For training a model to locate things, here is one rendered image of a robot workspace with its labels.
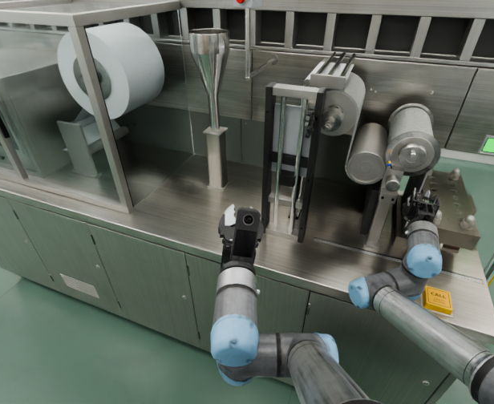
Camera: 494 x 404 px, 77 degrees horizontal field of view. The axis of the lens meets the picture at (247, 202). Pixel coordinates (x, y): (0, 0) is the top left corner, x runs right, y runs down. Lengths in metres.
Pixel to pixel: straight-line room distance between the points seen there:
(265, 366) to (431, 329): 0.35
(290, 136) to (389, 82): 0.50
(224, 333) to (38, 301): 2.04
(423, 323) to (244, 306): 0.40
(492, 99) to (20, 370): 2.45
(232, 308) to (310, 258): 0.62
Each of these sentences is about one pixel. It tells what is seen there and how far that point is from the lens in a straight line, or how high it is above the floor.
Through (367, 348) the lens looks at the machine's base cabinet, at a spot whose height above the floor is 0.61.
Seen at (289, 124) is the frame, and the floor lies 1.33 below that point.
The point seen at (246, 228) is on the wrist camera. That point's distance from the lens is 0.61.
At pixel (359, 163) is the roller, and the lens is 1.09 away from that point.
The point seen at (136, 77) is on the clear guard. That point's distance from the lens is 1.30.
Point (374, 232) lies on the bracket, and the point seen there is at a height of 0.95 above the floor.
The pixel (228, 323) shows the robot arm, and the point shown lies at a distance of 0.52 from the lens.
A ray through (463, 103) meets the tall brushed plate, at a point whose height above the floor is 1.32.
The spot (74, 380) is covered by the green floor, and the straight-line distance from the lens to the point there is 2.05.
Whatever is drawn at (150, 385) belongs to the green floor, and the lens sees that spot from 1.90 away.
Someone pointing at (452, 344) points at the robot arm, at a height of 1.14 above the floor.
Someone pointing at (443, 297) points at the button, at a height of 0.92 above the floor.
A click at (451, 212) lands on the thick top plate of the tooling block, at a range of 1.27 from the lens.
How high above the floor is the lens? 1.69
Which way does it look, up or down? 36 degrees down
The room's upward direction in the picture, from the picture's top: straight up
